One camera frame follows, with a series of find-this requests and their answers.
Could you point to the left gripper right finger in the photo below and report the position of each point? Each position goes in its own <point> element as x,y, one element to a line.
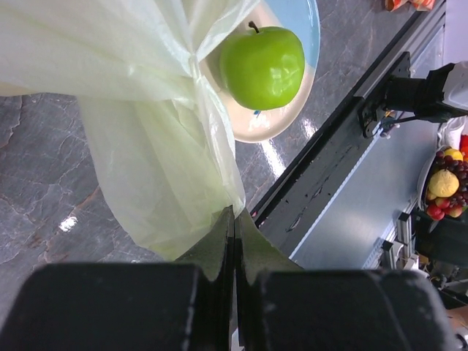
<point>282,306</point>

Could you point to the green fake apple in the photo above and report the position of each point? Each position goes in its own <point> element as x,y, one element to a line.
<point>262,67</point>

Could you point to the light green plastic bag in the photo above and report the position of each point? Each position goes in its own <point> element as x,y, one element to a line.
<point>159,134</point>

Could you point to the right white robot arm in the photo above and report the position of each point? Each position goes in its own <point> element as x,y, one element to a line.
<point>439,97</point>

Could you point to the floral patterned cloth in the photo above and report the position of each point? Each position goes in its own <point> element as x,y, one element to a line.
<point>419,5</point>

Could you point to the background fruit bowl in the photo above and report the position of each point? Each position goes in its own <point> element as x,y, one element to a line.
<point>442,185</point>

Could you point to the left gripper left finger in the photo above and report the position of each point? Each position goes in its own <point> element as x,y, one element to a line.
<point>182,305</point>

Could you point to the cream and blue plate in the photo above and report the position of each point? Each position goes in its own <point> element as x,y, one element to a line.
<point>254,126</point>

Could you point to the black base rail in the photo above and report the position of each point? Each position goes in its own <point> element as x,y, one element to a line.
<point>296,201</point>

